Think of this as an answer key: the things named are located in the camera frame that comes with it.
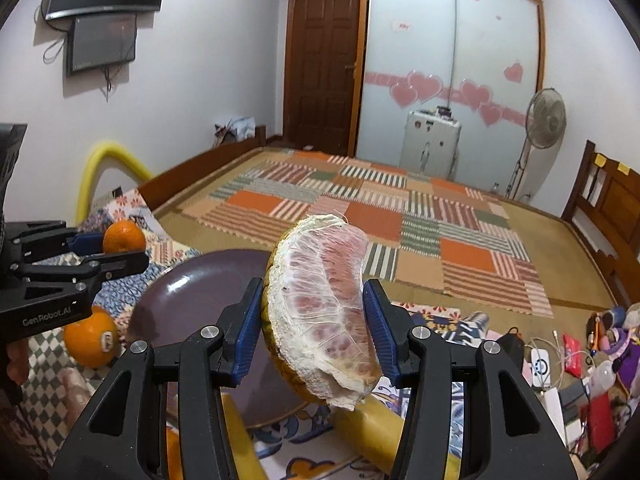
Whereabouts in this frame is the sliding wardrobe with hearts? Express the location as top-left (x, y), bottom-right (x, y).
top-left (252, 0), bottom-right (547, 196)

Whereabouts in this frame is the black orange headphone case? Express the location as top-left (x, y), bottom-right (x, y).
top-left (496, 326), bottom-right (525, 370)

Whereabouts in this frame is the wooden bed headboard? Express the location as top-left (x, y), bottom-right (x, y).
top-left (562, 140), bottom-right (639, 307)

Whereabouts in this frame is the standing electric fan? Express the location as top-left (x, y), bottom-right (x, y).
top-left (506, 87), bottom-right (566, 204)

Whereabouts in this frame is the plush doll purple dress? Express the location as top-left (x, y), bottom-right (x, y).
top-left (586, 304), bottom-right (639, 399)

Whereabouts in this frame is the white appliance box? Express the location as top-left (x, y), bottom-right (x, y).
top-left (400, 106), bottom-right (461, 179)

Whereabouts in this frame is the small orange mandarin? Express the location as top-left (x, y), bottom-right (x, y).
top-left (102, 220), bottom-right (146, 254)

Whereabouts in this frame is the checkered patchwork quilt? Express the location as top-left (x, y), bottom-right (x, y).
top-left (14, 187), bottom-right (202, 470)

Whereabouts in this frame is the patchwork striped bed mat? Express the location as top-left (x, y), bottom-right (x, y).
top-left (182, 150), bottom-right (552, 318)

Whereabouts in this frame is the peeled pink pomelo piece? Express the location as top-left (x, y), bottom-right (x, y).
top-left (58, 367), bottom-right (103, 431)

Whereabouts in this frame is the white charger device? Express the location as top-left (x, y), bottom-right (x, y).
top-left (529, 348), bottom-right (551, 390)

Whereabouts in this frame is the yellow foam tube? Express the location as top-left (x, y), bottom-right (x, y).
top-left (75, 140), bottom-right (154, 224)

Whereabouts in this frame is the brown wooden door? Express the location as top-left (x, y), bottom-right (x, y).
top-left (283, 0), bottom-right (360, 155)

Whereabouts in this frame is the orange behind left finger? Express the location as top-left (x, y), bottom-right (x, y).
top-left (166, 427), bottom-right (183, 480)

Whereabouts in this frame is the large orange with sticker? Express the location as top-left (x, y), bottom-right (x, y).
top-left (63, 306), bottom-right (120, 368)

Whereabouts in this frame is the person's left hand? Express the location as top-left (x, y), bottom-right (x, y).
top-left (6, 339), bottom-right (29, 387)

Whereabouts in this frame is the small black wall monitor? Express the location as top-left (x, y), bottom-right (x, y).
top-left (66, 13), bottom-right (138, 76)

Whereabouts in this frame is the purple round plate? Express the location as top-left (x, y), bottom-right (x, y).
top-left (126, 249), bottom-right (306, 429)

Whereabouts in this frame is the patterned colourful cloth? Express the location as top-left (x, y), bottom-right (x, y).
top-left (250, 304), bottom-right (489, 479)

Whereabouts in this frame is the wooden bed footboard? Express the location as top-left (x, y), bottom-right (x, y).
top-left (138, 126), bottom-right (267, 210)

